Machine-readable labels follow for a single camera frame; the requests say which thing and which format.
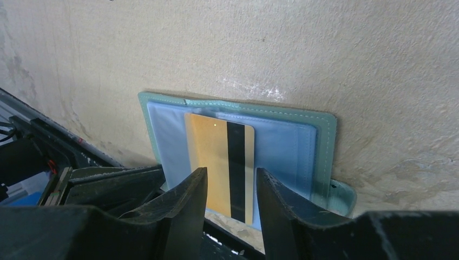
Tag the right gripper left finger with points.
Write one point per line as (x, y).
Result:
(170, 226)

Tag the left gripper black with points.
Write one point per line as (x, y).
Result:
(114, 190)

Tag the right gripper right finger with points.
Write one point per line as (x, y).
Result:
(295, 228)

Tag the teal card holder wallet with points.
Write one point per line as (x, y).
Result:
(296, 146)

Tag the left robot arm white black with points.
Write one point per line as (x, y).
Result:
(21, 160)

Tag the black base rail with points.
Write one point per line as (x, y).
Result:
(20, 121)

